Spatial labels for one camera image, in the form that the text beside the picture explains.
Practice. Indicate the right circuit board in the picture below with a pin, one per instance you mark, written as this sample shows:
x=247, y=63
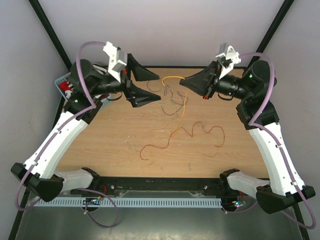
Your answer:
x=238, y=203

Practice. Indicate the red cloth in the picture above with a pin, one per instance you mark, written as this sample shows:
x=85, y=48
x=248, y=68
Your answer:
x=67, y=88

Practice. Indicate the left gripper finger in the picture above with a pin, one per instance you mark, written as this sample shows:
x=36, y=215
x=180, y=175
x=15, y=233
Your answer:
x=140, y=97
x=140, y=73

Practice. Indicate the left circuit board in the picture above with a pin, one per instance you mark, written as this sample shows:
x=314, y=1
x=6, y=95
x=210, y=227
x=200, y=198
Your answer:
x=91, y=201

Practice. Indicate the black frame post right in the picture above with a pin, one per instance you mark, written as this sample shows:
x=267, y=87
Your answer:
x=276, y=22

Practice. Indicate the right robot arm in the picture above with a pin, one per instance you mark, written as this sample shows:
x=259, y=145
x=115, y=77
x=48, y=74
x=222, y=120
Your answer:
x=264, y=127

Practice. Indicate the black frame post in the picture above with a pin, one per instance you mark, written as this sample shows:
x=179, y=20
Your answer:
x=276, y=22
x=41, y=15

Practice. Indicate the light blue plastic basket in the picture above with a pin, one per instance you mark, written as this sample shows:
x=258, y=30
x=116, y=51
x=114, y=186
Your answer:
x=105, y=101

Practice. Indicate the black white striped cloth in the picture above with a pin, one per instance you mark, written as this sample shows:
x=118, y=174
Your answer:
x=100, y=68

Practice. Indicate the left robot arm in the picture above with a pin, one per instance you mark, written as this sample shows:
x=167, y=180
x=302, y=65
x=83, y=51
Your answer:
x=79, y=111

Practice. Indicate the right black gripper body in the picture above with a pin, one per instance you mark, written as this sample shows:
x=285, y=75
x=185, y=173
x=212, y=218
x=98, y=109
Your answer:
x=211, y=90

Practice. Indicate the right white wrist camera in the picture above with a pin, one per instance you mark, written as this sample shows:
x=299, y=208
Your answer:
x=227, y=57

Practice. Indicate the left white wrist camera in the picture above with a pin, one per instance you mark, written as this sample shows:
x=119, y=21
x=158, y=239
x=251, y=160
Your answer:
x=113, y=66

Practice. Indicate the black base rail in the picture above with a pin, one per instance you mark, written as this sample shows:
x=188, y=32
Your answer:
x=160, y=183

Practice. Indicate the black frame post left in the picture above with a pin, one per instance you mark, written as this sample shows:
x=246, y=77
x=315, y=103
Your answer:
x=41, y=15

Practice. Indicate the light blue slotted cable duct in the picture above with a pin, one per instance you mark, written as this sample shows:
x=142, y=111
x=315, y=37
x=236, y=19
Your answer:
x=208, y=203

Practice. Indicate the circuit board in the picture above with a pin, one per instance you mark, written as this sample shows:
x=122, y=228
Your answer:
x=238, y=203
x=91, y=201

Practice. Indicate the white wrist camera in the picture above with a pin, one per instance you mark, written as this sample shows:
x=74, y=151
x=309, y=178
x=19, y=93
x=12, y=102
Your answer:
x=227, y=57
x=113, y=66

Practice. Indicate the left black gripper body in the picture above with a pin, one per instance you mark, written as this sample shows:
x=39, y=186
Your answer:
x=125, y=83

